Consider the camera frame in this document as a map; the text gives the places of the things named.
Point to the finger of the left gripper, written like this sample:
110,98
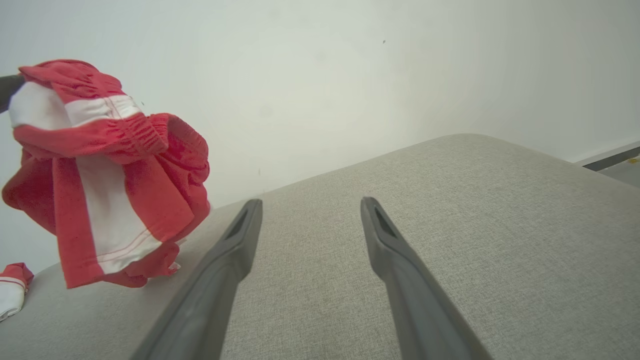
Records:
7,90

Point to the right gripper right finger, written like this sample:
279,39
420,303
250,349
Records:
420,310

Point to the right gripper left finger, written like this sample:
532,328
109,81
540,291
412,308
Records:
210,295

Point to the red shirt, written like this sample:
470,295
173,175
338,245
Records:
150,200

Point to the red jersey with white sleeves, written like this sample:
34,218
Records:
12,292

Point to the dark wall baseboard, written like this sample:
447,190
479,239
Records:
612,158

